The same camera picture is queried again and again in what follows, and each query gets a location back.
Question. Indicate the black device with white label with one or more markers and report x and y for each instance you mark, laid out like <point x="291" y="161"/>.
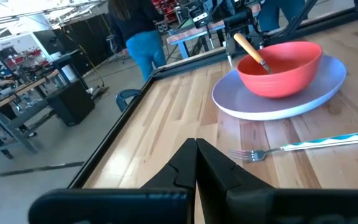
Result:
<point x="199" y="14"/>

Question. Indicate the red bowl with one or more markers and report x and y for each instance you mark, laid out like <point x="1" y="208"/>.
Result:
<point x="284" y="81"/>

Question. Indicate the lavender plate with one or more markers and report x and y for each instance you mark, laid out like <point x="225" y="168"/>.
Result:
<point x="238" y="99"/>

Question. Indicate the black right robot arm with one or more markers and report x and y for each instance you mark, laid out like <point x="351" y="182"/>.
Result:
<point x="239" y="20"/>

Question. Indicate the black aluminium table frame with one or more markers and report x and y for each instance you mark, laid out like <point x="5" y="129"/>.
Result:
<point x="120" y="124"/>

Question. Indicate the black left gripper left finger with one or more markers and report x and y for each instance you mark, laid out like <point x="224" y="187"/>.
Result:
<point x="179" y="174"/>

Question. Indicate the blue-framed table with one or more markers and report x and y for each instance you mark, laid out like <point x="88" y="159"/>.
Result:
<point x="185" y="33"/>

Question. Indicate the black cabinets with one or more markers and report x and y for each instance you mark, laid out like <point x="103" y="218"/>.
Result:
<point x="82" y="40"/>

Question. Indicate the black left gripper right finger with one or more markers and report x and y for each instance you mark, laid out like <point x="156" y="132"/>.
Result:
<point x="222" y="180"/>

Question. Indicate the black box on floor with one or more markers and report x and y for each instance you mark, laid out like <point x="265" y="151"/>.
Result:
<point x="70" y="102"/>

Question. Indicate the blue chair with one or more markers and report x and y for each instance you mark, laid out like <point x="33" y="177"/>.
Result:
<point x="123" y="95"/>

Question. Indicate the grey-framed wooden workbench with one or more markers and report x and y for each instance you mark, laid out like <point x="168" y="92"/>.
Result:
<point x="26" y="112"/>

